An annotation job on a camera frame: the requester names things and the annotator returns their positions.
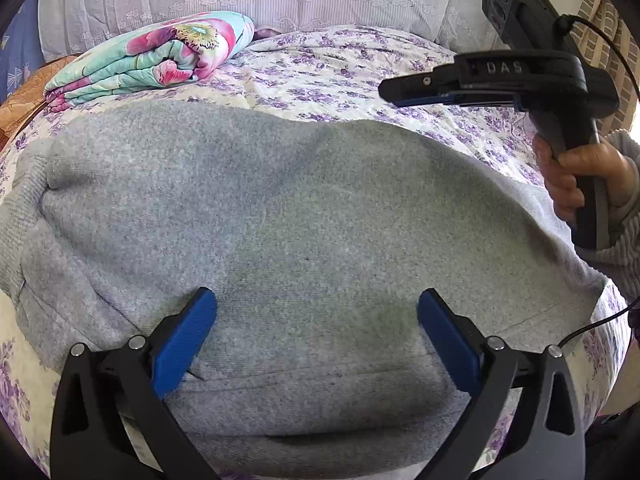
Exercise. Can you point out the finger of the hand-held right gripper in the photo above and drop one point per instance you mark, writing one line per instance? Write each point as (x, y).
(480, 100)
(415, 89)

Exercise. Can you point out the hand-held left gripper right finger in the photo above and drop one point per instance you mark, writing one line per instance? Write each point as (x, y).
(447, 340)

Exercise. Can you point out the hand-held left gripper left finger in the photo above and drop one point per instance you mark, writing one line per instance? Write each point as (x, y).
(185, 340)

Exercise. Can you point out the grey sweatshirt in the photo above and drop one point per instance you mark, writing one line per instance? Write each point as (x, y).
(300, 220)

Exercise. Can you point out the person's right forearm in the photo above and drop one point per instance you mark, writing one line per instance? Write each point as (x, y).
(625, 240)

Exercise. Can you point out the person's right hand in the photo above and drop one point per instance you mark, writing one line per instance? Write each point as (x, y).
(562, 180)

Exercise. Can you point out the purple floral bedspread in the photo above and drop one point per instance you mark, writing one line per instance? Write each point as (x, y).
(325, 65)

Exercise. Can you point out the small lavender embroidered pillow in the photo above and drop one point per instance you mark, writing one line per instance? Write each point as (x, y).
(467, 5)

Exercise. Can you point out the folded colourful floral blanket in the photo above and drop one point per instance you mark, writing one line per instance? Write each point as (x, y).
(165, 55)

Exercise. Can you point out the brown cloth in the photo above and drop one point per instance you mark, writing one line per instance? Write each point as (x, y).
(30, 90)

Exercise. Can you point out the blue patterned pillow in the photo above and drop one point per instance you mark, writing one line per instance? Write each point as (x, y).
(17, 50)

